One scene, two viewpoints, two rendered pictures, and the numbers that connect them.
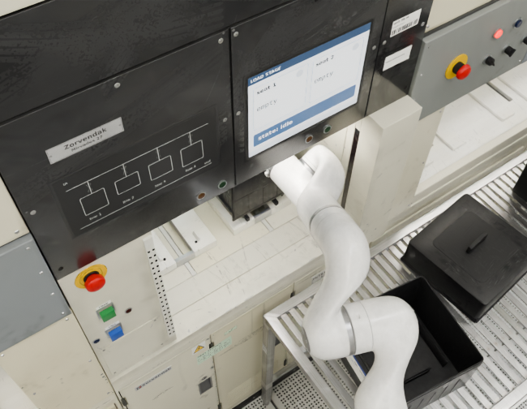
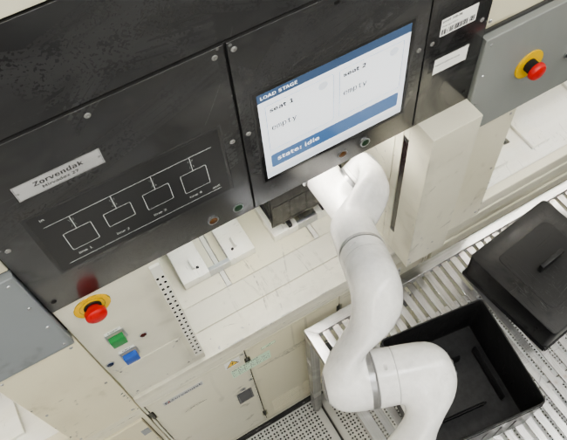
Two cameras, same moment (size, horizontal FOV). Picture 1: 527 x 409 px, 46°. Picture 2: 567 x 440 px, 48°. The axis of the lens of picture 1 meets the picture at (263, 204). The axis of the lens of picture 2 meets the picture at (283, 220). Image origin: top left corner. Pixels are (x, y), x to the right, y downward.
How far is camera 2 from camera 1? 0.21 m
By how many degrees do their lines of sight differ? 8
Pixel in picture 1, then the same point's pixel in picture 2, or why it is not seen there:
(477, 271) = (548, 293)
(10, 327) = (3, 360)
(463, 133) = (546, 127)
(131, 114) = (112, 145)
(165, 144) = (160, 173)
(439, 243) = (506, 259)
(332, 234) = (359, 272)
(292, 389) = not seen: hidden behind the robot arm
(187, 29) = (169, 48)
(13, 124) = not seen: outside the picture
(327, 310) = (349, 360)
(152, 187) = (151, 216)
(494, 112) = not seen: outside the picture
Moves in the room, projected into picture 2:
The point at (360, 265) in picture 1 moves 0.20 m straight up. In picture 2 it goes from (388, 311) to (399, 253)
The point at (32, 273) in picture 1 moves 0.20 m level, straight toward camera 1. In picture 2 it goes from (18, 309) to (63, 417)
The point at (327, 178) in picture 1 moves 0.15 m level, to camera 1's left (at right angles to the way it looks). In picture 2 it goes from (365, 196) to (290, 193)
